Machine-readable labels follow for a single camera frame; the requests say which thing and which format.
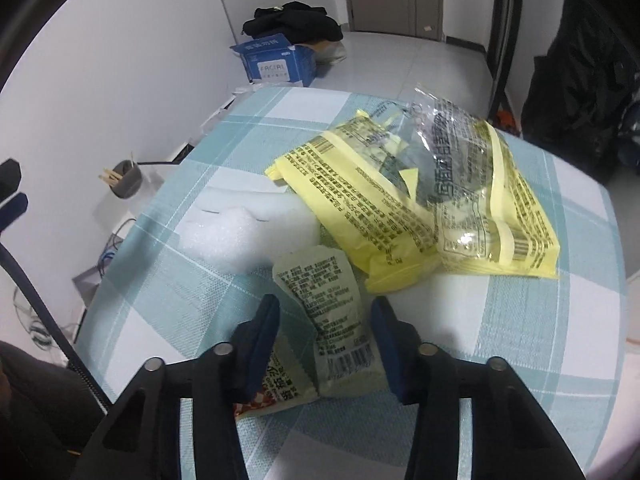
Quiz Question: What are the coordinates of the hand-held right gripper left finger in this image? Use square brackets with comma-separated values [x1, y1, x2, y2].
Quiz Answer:
[75, 294, 281, 480]

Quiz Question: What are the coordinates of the dark sliding door frame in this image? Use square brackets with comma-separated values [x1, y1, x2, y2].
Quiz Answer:
[486, 0, 525, 117]

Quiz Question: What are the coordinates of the grey box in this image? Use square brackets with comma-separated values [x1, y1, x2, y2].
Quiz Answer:
[72, 265, 110, 307]

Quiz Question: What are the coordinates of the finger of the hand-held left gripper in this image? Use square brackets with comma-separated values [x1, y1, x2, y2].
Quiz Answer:
[0, 159, 22, 194]
[0, 192, 29, 233]

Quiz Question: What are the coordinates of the pile of black clothes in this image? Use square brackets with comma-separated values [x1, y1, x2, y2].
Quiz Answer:
[242, 2, 344, 44]

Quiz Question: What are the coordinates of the black hanging jacket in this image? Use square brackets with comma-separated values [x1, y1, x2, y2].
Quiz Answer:
[520, 0, 640, 182]

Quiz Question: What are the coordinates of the grey cup with wooden sticks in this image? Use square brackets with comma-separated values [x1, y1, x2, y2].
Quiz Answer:
[99, 152, 144, 202]

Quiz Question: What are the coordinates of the white foam sheet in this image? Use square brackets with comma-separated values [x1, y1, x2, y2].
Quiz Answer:
[177, 185, 322, 267]

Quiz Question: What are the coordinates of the teal plaid blanket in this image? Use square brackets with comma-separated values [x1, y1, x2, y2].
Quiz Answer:
[75, 85, 629, 480]

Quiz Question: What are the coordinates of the yellow snack packet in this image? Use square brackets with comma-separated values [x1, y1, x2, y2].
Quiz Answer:
[265, 114, 442, 293]

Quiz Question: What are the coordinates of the blue cardboard box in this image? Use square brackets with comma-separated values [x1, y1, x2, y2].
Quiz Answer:
[230, 34, 317, 87]

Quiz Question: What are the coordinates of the tangle of cables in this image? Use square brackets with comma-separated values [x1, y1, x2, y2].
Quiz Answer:
[96, 219, 133, 273]

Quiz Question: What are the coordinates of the brown cardboard box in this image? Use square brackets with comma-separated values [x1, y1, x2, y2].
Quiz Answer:
[306, 40, 347, 64]

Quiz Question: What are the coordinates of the pale green food wrapper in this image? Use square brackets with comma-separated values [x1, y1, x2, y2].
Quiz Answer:
[272, 244, 389, 399]

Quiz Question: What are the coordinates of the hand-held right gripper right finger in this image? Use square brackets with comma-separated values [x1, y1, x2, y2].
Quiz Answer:
[370, 296, 586, 480]

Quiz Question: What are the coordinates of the red checked snack wrapper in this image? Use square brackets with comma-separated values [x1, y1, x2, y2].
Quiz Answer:
[232, 345, 321, 421]

